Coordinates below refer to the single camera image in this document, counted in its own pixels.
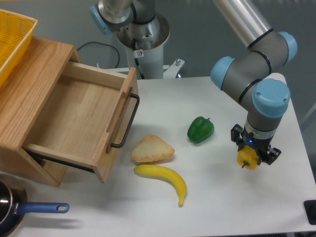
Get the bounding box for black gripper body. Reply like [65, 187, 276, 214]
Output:
[231, 124, 281, 165]

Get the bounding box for yellow bell pepper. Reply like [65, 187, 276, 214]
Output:
[237, 146, 259, 170]

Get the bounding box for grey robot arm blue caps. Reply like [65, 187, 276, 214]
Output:
[90, 0, 297, 164]

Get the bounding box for green bell pepper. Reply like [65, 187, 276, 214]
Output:
[187, 116, 215, 144]

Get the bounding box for open wooden top drawer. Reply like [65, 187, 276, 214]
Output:
[23, 62, 138, 183]

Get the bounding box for wooden drawer cabinet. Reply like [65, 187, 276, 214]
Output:
[0, 37, 80, 187]

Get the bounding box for black corner device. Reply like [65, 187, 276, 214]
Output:
[303, 199, 316, 225]

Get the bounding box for triangular bread piece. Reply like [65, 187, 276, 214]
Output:
[131, 134, 175, 163]

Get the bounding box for yellow banana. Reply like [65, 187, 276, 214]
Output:
[134, 164, 187, 207]

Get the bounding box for yellow plastic basket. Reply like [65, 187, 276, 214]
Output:
[0, 9, 38, 85]

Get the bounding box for black metal drawer handle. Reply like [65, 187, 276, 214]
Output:
[110, 93, 140, 149]

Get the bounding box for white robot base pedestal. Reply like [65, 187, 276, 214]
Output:
[117, 13, 185, 79]

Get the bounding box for black cable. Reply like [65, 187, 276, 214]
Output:
[77, 41, 120, 69]

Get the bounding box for blue handled frying pan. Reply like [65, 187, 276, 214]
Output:
[0, 174, 70, 237]

